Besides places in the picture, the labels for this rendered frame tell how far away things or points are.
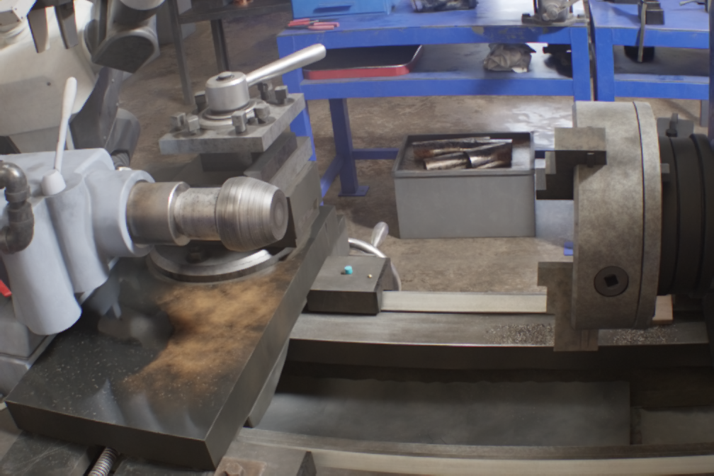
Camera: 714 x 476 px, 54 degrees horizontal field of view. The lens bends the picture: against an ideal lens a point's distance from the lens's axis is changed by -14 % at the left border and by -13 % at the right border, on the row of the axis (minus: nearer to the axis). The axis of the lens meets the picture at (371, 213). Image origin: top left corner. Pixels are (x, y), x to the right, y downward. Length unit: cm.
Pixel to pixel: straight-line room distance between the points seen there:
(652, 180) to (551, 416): 49
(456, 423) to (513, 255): 182
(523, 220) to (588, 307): 221
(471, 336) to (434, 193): 187
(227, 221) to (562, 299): 38
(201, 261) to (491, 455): 52
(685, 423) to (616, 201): 49
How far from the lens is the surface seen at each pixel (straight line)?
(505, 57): 269
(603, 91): 265
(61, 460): 100
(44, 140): 144
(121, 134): 164
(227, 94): 111
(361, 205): 336
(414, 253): 297
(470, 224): 301
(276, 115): 111
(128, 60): 133
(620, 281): 77
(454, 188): 294
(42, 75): 132
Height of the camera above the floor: 150
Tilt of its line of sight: 27 degrees down
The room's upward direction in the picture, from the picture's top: 8 degrees counter-clockwise
